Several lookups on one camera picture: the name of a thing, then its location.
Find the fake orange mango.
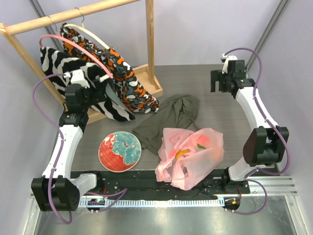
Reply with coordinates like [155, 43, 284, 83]
[175, 149, 190, 160]

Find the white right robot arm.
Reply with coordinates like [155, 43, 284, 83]
[210, 56, 289, 193]

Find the olive green cloth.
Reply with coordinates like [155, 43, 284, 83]
[133, 94, 200, 155]

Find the wooden clothes rack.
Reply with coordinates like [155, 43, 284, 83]
[0, 0, 163, 131]

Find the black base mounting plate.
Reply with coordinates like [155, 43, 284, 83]
[69, 170, 251, 201]

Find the orange black patterned garment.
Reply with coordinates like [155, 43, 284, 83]
[60, 23, 159, 114]

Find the cream plastic hanger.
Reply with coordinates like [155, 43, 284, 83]
[64, 23, 110, 49]

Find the pink plastic hanger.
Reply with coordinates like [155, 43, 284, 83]
[39, 34, 113, 78]

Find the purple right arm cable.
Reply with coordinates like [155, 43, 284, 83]
[221, 47, 291, 216]

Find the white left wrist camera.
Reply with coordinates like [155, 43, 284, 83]
[63, 70, 90, 89]

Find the red and teal plate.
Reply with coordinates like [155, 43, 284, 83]
[98, 131, 141, 173]

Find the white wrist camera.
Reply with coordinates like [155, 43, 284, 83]
[63, 70, 90, 89]
[221, 53, 238, 74]

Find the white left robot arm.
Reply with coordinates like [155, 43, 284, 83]
[31, 78, 105, 212]

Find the pink plastic bag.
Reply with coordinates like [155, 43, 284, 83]
[155, 128, 224, 190]

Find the black white zebra garment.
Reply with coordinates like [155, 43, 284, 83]
[40, 47, 135, 122]

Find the white perforated cable tray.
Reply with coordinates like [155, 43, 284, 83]
[78, 197, 224, 208]

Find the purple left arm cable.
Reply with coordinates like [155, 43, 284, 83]
[33, 72, 128, 225]

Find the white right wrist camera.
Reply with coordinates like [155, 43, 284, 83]
[221, 53, 238, 74]

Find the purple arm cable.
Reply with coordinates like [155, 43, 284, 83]
[33, 72, 128, 225]
[221, 47, 291, 216]

